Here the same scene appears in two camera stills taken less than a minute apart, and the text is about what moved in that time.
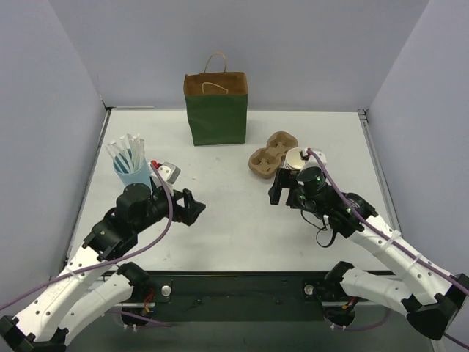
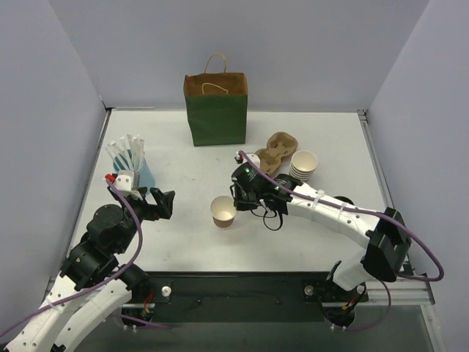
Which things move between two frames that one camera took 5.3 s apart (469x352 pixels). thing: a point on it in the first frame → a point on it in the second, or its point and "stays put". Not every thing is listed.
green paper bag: (218, 103) stays put
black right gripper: (289, 188) → (241, 198)
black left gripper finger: (194, 206) → (163, 198)
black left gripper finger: (193, 217) → (166, 209)
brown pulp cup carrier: (264, 163) stays put
